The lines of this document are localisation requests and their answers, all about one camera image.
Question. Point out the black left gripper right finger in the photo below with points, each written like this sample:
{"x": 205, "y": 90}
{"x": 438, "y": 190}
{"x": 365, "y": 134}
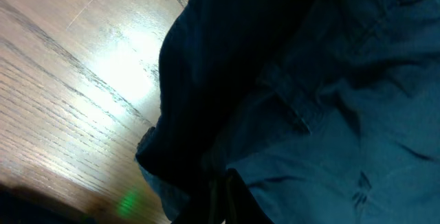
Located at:
{"x": 240, "y": 205}

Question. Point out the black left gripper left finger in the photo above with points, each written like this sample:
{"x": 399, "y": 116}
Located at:
{"x": 203, "y": 209}

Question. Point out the dark blue shorts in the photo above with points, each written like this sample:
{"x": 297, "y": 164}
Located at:
{"x": 327, "y": 109}

